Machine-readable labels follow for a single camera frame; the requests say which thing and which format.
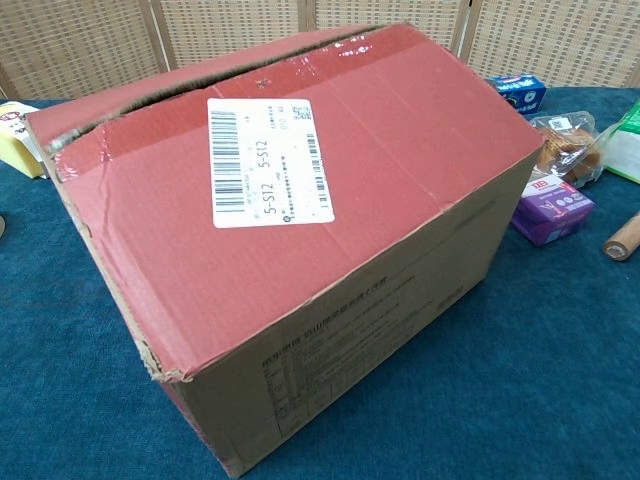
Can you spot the large brown cardboard box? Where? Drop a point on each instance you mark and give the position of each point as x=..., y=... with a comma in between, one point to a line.
x=350, y=260

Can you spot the small purple box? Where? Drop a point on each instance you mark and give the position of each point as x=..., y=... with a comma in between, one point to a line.
x=550, y=212

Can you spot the blue Oreo cookie pack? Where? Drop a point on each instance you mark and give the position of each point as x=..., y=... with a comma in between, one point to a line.
x=522, y=95

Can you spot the white yellow carton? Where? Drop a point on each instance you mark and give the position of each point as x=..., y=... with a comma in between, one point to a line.
x=15, y=145

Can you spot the blue tablecloth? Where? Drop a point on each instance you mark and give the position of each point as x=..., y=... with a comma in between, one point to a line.
x=500, y=375

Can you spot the clear bagged brown cake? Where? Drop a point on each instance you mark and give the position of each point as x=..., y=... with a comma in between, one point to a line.
x=570, y=147

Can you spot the bamboo folding screen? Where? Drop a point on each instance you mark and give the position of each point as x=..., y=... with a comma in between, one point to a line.
x=100, y=45

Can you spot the wooden rolling pin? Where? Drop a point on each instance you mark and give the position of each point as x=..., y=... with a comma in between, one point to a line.
x=622, y=242

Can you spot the green white carton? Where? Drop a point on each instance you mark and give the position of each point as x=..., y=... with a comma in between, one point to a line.
x=625, y=150

